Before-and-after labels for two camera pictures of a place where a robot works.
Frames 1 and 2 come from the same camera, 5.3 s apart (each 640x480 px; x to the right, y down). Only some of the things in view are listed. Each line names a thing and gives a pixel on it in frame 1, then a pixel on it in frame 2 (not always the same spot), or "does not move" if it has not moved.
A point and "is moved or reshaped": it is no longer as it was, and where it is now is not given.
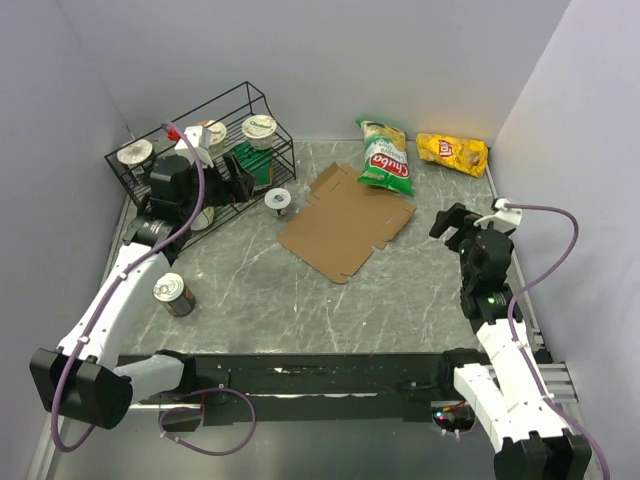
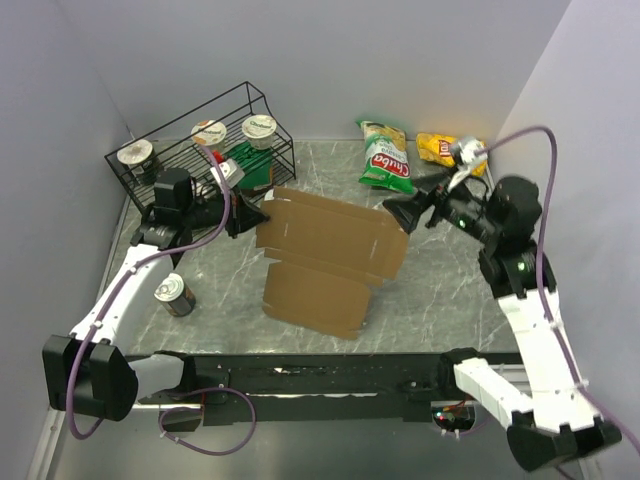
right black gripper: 453,217 -> 405,210
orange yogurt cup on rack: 218,135 does not move
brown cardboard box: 343,223 is moved or reshaped
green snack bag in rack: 257,162 does not move
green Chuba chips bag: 385,163 does not move
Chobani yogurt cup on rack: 260,130 does not move
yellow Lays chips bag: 464,155 does not move
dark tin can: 171,289 does not move
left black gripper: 230,190 -> 241,216
